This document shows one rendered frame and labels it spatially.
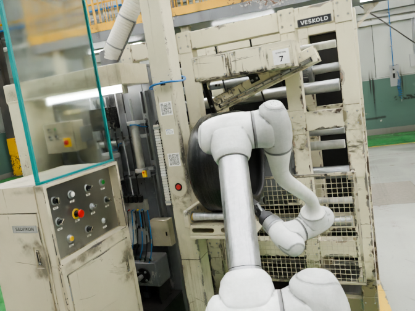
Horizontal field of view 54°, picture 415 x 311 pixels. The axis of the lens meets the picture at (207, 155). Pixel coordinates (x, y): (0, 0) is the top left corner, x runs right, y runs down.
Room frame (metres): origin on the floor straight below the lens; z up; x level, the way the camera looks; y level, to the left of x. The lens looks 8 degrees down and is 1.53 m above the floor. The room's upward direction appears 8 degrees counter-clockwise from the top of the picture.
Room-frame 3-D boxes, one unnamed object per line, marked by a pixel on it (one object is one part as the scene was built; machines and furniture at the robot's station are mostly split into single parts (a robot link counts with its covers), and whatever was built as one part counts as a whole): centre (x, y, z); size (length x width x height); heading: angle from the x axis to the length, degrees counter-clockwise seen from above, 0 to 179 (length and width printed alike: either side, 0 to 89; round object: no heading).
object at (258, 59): (2.48, -0.31, 1.71); 0.61 x 0.25 x 0.15; 66
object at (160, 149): (2.35, 0.25, 1.19); 0.05 x 0.04 x 0.48; 156
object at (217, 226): (2.13, -0.02, 0.83); 0.36 x 0.09 x 0.06; 66
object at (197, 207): (2.33, 0.08, 0.90); 0.40 x 0.03 x 0.10; 156
